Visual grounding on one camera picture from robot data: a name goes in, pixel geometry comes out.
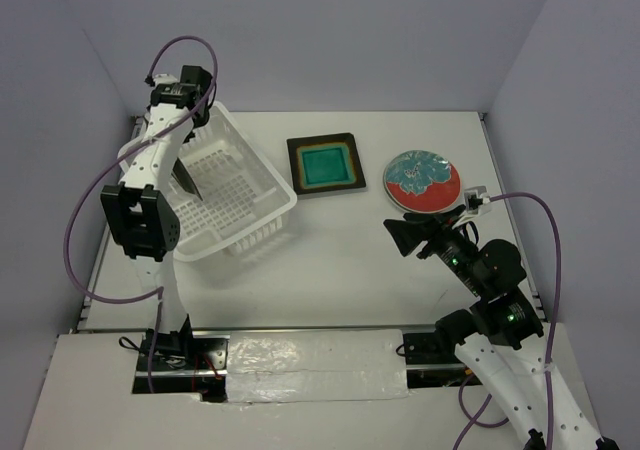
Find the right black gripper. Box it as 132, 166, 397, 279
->
381, 202, 487, 294

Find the large red teal floral plate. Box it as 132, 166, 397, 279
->
383, 150, 461, 214

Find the black square plate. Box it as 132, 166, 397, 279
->
172, 159, 202, 201
286, 133, 367, 196

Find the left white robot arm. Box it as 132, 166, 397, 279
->
100, 65, 213, 369

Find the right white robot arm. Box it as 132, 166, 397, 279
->
383, 207, 617, 449

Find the white plastic dish rack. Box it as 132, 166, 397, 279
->
168, 103, 297, 262

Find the white foam front board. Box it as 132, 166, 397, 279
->
19, 325, 616, 450

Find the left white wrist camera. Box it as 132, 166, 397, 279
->
144, 73, 179, 88

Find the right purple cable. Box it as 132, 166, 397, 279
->
452, 191, 562, 450

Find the purple cable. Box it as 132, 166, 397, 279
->
452, 191, 562, 450
64, 35, 221, 391

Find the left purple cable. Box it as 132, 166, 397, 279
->
64, 35, 221, 391

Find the metal base rail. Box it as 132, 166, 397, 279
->
74, 322, 501, 396

